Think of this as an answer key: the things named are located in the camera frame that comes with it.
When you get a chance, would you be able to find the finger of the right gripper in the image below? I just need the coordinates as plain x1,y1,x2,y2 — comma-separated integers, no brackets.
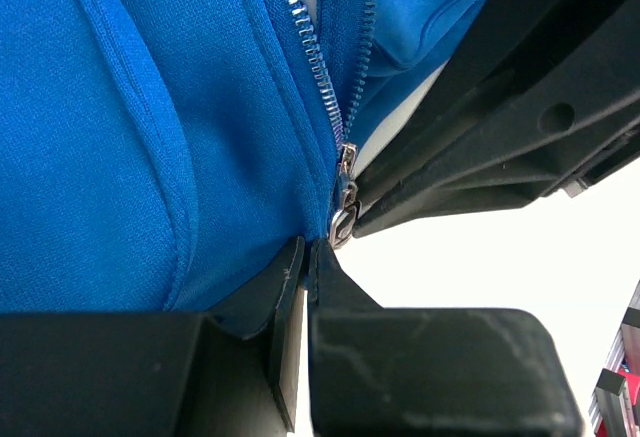
357,0,625,202
354,1,639,237

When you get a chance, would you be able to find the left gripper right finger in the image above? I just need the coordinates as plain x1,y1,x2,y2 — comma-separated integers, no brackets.
308,240,583,436

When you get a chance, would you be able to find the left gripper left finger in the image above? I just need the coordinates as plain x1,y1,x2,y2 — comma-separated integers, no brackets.
1,238,305,436

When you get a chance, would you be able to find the silver zipper pull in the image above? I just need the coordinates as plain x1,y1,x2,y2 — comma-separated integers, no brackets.
328,143,361,250

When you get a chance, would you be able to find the blue zip jacket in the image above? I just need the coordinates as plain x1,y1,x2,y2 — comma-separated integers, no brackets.
1,0,487,313

